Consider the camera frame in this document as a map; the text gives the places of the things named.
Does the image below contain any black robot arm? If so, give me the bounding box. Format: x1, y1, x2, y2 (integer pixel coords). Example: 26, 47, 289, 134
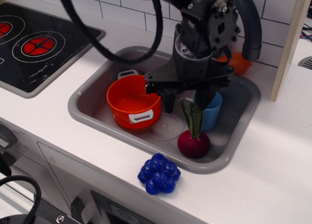
144, 0, 240, 113

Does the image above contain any grey plastic sink basin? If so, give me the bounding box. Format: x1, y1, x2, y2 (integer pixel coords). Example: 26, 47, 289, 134
68, 51, 260, 174

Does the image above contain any dark grey faucet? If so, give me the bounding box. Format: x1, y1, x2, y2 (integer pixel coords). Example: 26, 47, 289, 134
234, 0, 262, 61

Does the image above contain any black braided cable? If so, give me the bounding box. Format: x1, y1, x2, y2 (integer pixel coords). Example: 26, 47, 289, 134
55, 0, 163, 66

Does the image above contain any red beet with green leaves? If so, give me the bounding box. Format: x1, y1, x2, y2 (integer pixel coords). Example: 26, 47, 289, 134
177, 98, 211, 159

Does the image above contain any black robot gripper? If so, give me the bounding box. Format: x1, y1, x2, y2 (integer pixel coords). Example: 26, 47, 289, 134
144, 35, 234, 113

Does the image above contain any black toy stove top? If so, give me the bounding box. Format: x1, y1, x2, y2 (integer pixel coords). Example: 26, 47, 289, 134
0, 2, 92, 99

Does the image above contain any orange toy carrot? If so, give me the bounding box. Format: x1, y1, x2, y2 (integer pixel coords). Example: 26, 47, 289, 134
224, 52, 253, 75

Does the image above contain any light wooden side panel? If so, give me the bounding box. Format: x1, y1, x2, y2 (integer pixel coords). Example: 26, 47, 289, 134
270, 0, 311, 102

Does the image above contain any orange toy pot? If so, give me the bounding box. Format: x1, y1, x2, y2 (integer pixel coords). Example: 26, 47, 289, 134
106, 69, 162, 129

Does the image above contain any blue toy grape bunch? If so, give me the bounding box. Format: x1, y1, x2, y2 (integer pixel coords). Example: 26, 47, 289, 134
137, 153, 181, 195

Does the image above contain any white toy kitchen cabinet front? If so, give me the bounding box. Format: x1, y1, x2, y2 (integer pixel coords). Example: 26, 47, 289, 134
0, 120, 181, 224

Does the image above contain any blue plastic cup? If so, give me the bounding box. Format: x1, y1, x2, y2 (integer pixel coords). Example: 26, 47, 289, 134
192, 92, 223, 132

